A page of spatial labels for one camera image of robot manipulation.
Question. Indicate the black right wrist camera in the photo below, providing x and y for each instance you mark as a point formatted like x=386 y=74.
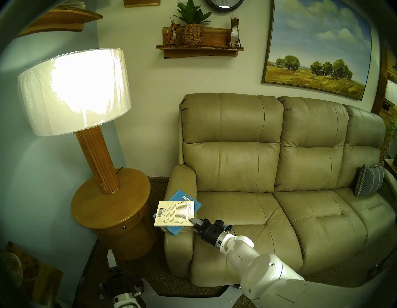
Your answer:
x=220 y=224

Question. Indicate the ribbed wooden lamp base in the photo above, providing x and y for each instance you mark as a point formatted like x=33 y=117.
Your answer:
x=97 y=161

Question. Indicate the tall green houseplant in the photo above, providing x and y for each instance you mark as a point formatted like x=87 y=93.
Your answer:
x=391 y=130

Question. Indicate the wood slice decor panel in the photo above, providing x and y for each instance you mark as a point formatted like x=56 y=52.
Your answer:
x=37 y=273

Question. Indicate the beige leather sofa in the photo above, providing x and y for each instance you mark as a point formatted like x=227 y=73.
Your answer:
x=248 y=161

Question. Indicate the round wooden side table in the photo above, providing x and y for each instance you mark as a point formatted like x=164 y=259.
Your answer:
x=99 y=211

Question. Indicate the wooden cabinet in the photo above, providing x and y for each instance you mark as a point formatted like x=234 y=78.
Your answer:
x=389 y=102

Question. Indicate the grey striped pillow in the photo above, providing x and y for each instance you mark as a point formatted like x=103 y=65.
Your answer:
x=369 y=180

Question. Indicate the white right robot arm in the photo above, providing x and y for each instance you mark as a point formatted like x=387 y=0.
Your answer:
x=263 y=273

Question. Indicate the live edge wooden wall shelf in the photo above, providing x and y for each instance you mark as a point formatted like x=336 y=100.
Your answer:
x=214 y=38

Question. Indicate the white drum lamp shade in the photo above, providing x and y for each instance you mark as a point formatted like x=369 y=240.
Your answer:
x=74 y=93

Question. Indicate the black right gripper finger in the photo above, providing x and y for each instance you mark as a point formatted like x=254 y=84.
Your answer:
x=196 y=222

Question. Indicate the white label tag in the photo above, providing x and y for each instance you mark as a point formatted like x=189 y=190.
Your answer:
x=111 y=257

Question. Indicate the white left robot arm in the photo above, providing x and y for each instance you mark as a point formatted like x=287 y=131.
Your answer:
x=124 y=301

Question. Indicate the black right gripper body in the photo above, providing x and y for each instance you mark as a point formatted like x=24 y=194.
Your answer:
x=209 y=233

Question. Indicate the pale stacked books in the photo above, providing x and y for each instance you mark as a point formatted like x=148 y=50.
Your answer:
x=74 y=3

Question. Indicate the round dark wall clock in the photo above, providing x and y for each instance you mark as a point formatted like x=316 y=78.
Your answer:
x=217 y=3

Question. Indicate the wooden corner shelf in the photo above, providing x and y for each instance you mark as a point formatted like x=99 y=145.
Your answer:
x=62 y=18

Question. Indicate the cream paperback book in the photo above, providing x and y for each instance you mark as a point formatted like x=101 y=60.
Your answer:
x=173 y=212

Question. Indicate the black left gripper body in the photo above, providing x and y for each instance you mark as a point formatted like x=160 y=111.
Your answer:
x=122 y=284

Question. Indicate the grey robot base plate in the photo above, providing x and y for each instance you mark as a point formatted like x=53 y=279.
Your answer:
x=186 y=301

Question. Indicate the framed landscape painting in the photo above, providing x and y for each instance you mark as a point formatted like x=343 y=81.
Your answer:
x=316 y=46

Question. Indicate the small wooden wall block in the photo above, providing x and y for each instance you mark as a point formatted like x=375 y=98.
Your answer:
x=141 y=3

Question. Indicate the green plant in woven basket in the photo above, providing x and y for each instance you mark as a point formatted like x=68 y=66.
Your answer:
x=192 y=34

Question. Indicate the blue hardcover book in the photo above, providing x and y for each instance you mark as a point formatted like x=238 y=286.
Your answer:
x=176 y=195

